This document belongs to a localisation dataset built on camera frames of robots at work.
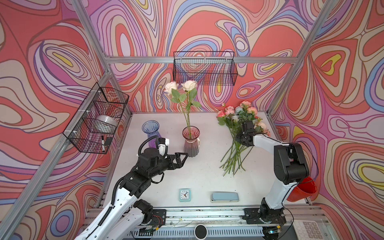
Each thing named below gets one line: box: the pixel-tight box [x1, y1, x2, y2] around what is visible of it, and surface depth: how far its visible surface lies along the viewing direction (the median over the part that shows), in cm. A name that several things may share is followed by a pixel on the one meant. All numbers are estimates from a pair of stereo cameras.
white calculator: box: [292, 219, 325, 240], surface depth 70 cm
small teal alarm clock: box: [179, 188, 191, 202], surface depth 80 cm
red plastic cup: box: [286, 176, 317, 202], surface depth 70 cm
